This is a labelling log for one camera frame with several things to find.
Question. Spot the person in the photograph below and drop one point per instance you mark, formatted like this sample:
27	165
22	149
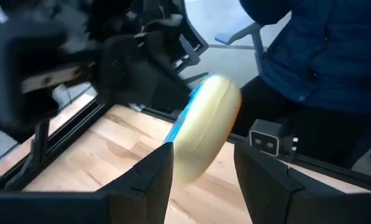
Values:
322	62

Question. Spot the black table-level camera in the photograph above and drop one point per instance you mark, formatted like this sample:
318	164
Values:
264	141

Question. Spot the white sprinkled donut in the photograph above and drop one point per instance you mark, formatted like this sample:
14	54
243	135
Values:
207	130

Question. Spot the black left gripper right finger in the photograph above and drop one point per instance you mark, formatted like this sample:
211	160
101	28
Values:
281	202

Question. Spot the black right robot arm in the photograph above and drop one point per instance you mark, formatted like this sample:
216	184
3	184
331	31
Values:
132	71

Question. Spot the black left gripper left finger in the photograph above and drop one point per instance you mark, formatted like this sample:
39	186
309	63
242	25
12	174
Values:
95	208

